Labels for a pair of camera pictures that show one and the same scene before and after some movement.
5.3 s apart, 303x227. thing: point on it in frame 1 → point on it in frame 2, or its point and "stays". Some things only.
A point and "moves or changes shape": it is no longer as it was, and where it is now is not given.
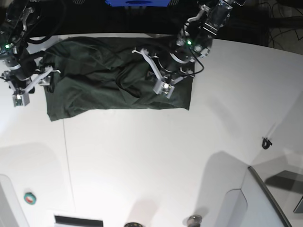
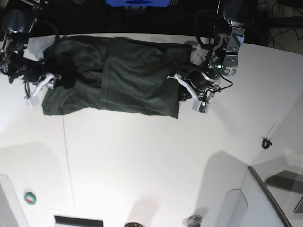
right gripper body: [177, 65] → [203, 76]
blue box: [138, 3] stays
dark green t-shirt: [96, 74] moves or changes shape
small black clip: [266, 144] stays
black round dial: [133, 224] stays
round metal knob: [194, 221] stays
